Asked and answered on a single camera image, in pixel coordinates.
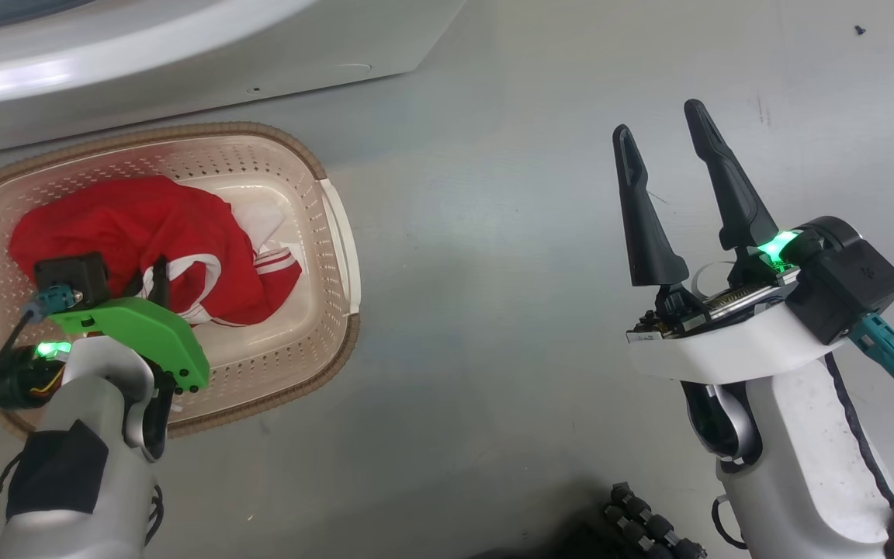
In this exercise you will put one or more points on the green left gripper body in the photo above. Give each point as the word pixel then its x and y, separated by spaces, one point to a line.
pixel 144 326

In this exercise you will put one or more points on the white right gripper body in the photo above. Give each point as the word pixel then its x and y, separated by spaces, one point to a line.
pixel 726 349

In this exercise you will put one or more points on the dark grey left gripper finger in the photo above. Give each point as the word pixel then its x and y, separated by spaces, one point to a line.
pixel 134 289
pixel 160 283

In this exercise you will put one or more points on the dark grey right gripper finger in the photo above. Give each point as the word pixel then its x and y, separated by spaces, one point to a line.
pixel 734 202
pixel 649 241

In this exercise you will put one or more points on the red white striped garment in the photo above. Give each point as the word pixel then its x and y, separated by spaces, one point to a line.
pixel 144 225

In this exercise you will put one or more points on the cream perforated laundry basket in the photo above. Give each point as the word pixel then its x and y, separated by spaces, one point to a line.
pixel 299 349

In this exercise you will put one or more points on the white front-load washing machine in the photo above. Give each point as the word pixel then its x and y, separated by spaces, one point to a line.
pixel 183 70

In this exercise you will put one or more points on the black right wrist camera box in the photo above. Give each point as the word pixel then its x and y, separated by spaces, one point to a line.
pixel 850 287

